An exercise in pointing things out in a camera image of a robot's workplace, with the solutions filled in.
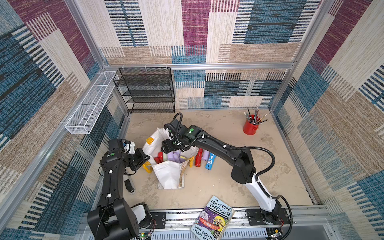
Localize black wire mesh shelf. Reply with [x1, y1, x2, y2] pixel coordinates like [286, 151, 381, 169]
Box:
[114, 68, 176, 114]

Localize white tote bag yellow handles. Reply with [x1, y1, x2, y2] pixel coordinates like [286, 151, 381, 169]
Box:
[143, 128, 199, 190]

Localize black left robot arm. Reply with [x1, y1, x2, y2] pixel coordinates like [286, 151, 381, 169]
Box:
[87, 139, 154, 240]

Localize blue flashlight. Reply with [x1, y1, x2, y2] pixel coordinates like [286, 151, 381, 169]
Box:
[205, 153, 216, 170]

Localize treehouse paperback book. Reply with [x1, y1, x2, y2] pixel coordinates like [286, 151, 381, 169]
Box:
[190, 196, 235, 240]

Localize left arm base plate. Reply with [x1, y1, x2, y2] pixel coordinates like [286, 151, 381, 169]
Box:
[148, 212, 167, 230]

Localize white wire mesh basket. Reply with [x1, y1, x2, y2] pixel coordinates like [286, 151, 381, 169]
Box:
[65, 72, 116, 135]

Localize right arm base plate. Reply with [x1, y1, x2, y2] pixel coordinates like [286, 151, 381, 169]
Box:
[245, 208, 291, 226]

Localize red flashlight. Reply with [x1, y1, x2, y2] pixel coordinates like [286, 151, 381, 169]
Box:
[195, 148, 203, 167]
[154, 152, 164, 164]

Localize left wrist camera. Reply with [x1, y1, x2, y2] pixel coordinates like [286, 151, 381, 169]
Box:
[125, 141, 136, 155]

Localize red pencil cup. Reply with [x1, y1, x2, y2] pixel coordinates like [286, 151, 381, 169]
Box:
[243, 118, 259, 136]

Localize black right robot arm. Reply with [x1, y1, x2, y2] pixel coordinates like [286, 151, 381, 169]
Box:
[162, 113, 284, 224]

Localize purple flashlight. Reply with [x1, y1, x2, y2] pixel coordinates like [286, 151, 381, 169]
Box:
[202, 150, 210, 161]
[179, 156, 187, 163]
[167, 151, 180, 164]

